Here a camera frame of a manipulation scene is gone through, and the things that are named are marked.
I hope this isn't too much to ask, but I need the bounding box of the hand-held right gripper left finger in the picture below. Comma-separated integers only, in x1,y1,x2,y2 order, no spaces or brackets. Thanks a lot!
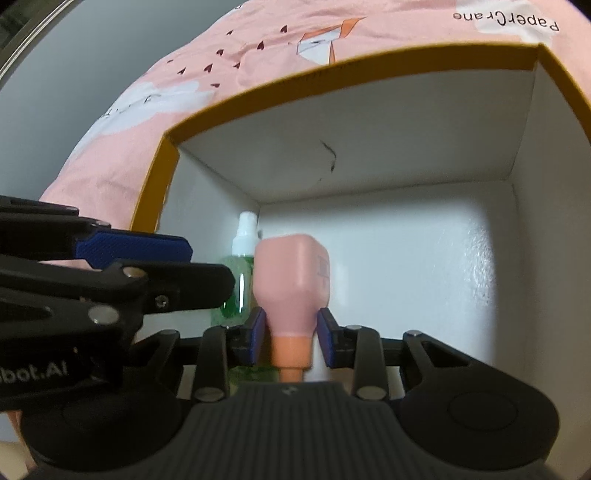
133,307,267,402

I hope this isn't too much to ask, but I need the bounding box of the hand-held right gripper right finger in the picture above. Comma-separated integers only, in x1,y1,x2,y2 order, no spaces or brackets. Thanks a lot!
316,307,474,401

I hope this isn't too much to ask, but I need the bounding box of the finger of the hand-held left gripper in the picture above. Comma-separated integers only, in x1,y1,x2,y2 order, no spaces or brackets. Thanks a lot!
0,259,236,325
0,196,194,269

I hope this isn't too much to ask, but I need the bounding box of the green spray bottle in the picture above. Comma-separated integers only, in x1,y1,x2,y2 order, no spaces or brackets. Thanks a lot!
210,211,278,384

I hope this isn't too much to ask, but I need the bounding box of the pink bottle with orange cap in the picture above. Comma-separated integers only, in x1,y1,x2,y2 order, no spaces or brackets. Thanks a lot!
254,234,331,384

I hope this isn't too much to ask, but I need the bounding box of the orange cardboard box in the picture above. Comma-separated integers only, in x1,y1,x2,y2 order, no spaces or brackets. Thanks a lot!
129,42,591,402

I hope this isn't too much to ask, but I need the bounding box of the pink printed blanket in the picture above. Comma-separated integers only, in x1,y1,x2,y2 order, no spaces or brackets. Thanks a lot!
9,0,591,439

